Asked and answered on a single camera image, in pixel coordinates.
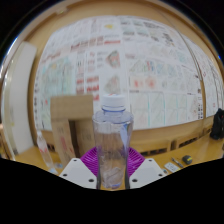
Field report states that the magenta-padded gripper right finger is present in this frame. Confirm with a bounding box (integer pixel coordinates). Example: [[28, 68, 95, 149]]
[[126, 146, 168, 190]]

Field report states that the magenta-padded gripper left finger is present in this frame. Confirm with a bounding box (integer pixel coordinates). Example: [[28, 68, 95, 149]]
[[59, 146, 100, 190]]

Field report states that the clear white-capped plastic bottle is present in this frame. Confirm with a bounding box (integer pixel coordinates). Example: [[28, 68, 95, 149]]
[[92, 94, 134, 190]]

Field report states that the dark pen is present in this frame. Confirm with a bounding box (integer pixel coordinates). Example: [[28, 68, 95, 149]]
[[171, 157, 184, 169]]

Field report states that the dark tape measure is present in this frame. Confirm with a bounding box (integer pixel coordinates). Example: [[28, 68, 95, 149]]
[[181, 154, 193, 165]]

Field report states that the brown cardboard box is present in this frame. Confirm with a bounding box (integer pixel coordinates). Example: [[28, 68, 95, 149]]
[[49, 94, 98, 159]]

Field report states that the black bag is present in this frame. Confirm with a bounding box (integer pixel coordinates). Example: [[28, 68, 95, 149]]
[[209, 107, 224, 141]]

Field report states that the large map wall poster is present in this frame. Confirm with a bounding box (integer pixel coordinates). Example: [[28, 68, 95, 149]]
[[33, 14, 205, 131]]

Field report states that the printed drawings wall poster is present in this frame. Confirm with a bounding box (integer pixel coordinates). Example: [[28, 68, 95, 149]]
[[183, 33, 224, 118]]

